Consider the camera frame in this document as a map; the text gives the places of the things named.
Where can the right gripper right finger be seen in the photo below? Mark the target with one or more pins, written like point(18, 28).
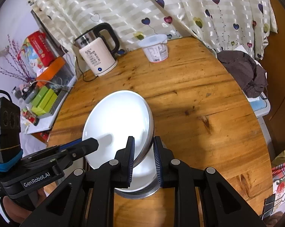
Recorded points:
point(202, 197)

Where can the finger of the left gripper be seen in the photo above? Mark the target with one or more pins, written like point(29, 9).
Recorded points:
point(67, 145)
point(64, 158)

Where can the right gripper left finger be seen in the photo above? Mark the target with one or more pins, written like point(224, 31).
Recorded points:
point(87, 198)

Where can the large white blue-rimmed bowl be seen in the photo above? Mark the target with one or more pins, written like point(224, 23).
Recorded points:
point(116, 117)

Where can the small white blue-rimmed bowl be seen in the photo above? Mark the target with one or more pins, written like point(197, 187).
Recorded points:
point(143, 174)

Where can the person's left hand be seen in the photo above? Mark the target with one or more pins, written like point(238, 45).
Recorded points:
point(17, 213)

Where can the red labelled jar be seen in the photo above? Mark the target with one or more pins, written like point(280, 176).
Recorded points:
point(31, 117)

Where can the striped black white box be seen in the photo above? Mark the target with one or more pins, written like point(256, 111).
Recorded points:
point(64, 91)

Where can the green gift box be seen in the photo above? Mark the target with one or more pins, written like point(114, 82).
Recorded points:
point(43, 101)

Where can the stainless steel bowl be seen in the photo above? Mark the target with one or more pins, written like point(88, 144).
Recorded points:
point(140, 194)

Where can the grey handheld device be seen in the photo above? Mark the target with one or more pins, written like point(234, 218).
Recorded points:
point(29, 93)

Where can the black binder clip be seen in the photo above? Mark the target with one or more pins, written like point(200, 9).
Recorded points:
point(271, 203)

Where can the orange lidded clear container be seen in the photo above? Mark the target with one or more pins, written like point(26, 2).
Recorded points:
point(56, 75)

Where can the white electric kettle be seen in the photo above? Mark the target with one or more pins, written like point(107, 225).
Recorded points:
point(96, 51)

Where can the red snack package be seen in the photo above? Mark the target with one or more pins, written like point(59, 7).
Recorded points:
point(38, 42)

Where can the purple dried branches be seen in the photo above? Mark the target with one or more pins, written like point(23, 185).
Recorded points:
point(11, 54)

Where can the white plastic tub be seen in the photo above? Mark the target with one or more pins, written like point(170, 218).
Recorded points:
point(155, 47)

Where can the dark brown cloth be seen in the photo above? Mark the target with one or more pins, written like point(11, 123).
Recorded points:
point(250, 76)

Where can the wooden cabinet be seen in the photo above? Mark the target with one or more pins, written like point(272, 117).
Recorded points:
point(274, 63)

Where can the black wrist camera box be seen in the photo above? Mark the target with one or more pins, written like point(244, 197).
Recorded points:
point(10, 146)

